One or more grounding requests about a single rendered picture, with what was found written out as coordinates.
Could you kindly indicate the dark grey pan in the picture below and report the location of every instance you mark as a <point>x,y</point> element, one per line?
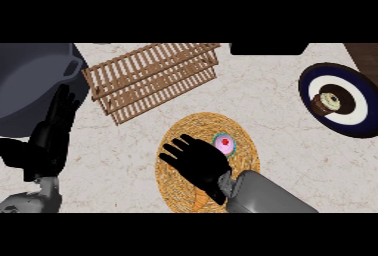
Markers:
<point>30,86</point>

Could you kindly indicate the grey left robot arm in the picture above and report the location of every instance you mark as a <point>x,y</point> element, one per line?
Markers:
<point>38,197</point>

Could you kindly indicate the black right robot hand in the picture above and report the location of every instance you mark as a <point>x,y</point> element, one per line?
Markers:
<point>201,163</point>

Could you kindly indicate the pink frosted cupcake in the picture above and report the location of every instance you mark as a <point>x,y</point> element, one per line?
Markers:
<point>225,144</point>

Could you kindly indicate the chocolate cupcake with cream top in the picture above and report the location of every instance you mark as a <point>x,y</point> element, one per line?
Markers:
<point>327,102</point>

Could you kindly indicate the round woven straw placemat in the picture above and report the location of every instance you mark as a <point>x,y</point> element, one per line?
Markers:
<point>197,126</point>

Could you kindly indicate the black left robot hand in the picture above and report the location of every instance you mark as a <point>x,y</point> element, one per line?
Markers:
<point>46,146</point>

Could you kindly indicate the black appliance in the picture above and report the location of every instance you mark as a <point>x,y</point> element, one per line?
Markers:
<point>268,48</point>

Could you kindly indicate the navy and white plate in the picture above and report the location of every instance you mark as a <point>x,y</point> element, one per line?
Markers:
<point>340,100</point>

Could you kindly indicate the brown wooden tiered shelf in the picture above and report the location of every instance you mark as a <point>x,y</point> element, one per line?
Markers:
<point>153,78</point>

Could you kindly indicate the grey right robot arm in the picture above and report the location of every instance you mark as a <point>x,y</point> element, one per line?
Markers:
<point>261,195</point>

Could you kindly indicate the golden brown croissant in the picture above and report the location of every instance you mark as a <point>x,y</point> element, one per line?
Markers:
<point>201,200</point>

